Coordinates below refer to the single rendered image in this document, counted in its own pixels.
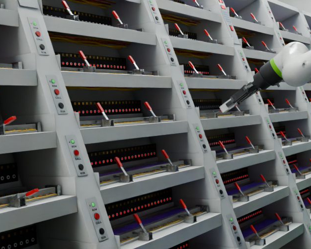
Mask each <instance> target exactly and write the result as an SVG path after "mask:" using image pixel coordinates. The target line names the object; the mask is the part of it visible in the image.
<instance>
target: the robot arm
mask: <svg viewBox="0 0 311 249"><path fill-rule="evenodd" d="M253 79H254V81H253V82H250V83H248V85H244V86H243V87H242V88H241V89H240V90H239V91H237V92H236V93H235V94H234V95H233V96H230V100H228V101H227V102H225V103H224V104H223V105H221V106H220V107H219V108H220V109H221V111H222V113H224V112H225V113H226V112H227V111H228V110H230V109H231V108H232V107H234V106H235V105H236V104H238V105H239V104H240V102H242V101H244V100H245V99H247V98H248V97H250V96H251V95H253V94H254V93H256V92H258V91H260V89H262V90H265V89H267V88H268V87H270V86H271V85H272V86H275V85H276V86H278V87H280V85H279V83H280V82H281V80H284V81H285V82H286V83H287V84H288V85H290V86H293V87H299V86H303V85H305V84H306V83H308V82H309V81H311V50H310V51H309V50H308V48H307V47H306V46H305V45H304V44H302V43H300V42H291V43H289V44H287V45H286V46H285V47H284V48H283V49H282V50H281V51H280V52H279V53H278V54H277V55H276V56H275V57H274V58H272V59H271V60H270V61H268V62H267V63H264V65H263V66H262V67H261V68H260V70H259V72H257V73H256V74H255V75H254V76H253Z"/></svg>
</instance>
